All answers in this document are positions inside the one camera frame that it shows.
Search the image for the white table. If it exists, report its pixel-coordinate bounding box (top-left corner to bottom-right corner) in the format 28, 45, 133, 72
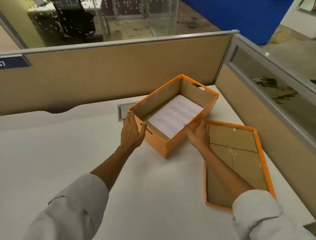
0, 85, 316, 240

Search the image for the beige partition with glass window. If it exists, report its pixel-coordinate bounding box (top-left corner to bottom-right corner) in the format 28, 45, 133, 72
213, 33, 316, 219

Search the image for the metal desk cable hatch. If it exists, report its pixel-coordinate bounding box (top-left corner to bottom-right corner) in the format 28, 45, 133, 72
117, 102, 138, 122

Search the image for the blue board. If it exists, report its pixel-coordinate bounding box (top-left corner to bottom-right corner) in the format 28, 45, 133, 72
181, 0, 295, 46

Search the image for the person's right hand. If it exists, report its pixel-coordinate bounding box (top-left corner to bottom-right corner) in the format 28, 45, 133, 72
184, 119, 211, 153

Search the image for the person's left hand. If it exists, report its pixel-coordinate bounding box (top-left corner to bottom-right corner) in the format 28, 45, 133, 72
120, 111, 147, 150

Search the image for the blue number sign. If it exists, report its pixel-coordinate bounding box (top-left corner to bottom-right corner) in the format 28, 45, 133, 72
0, 55, 31, 70

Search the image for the person's left forearm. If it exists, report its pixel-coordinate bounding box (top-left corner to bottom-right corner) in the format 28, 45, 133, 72
23, 144, 138, 240

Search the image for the white printed paper sheet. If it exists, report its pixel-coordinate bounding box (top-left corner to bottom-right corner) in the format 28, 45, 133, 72
147, 95, 204, 139

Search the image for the black office chair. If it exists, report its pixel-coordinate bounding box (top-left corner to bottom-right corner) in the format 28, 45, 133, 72
50, 0, 104, 43

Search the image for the person's right forearm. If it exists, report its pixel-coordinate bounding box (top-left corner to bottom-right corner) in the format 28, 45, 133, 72
198, 146, 316, 240

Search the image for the clear glass stand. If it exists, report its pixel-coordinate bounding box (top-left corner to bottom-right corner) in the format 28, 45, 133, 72
92, 0, 179, 41

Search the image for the green plant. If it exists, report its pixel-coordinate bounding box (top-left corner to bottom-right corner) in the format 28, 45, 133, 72
253, 76, 298, 104

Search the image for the orange cardboard box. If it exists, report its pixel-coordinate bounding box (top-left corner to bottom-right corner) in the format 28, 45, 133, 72
128, 74, 220, 159

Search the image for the orange cardboard box lid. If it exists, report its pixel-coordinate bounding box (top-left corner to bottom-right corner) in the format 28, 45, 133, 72
204, 119, 277, 212

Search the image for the beige partition panel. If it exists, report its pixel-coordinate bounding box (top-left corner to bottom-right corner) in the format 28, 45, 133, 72
0, 29, 240, 116

